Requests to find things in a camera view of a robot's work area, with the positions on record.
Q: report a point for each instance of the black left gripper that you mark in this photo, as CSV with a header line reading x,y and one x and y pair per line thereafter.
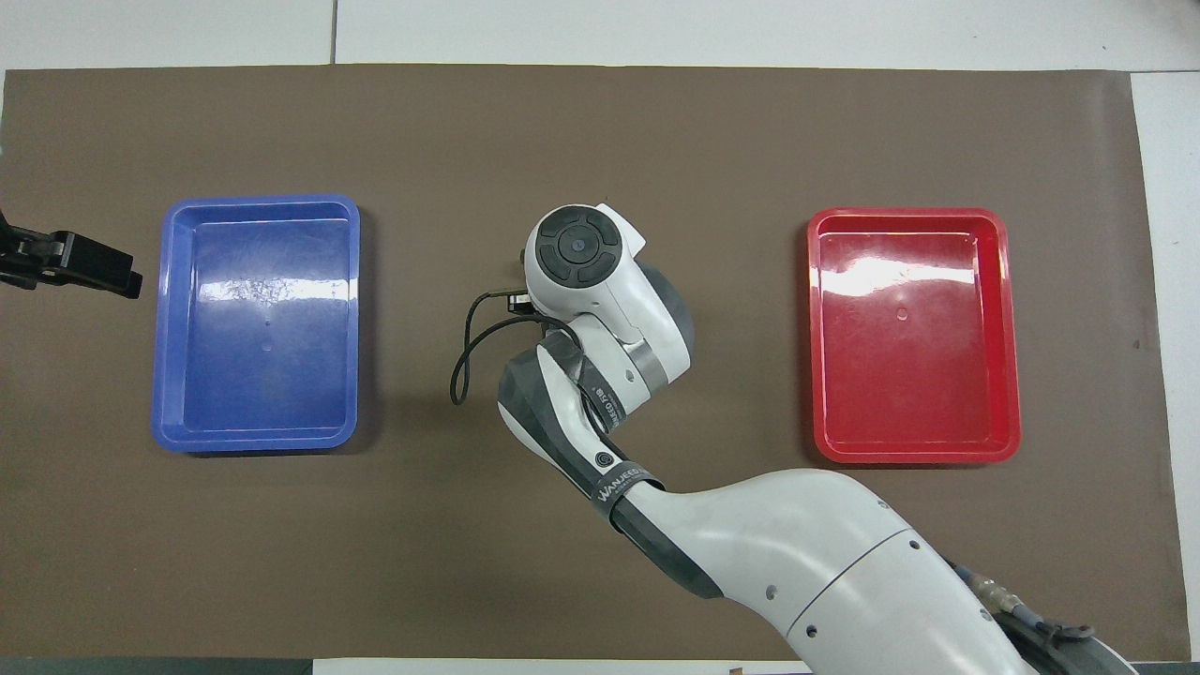
x,y
23,253

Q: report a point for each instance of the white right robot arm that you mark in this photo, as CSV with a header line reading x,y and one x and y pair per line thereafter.
x,y
797,544

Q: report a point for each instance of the blue plastic tray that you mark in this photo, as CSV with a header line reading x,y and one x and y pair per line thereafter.
x,y
262,394

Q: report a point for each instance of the brown table mat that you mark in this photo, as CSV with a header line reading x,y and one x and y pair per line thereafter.
x,y
600,141

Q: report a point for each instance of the red plastic tray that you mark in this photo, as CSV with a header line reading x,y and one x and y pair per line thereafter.
x,y
900,394

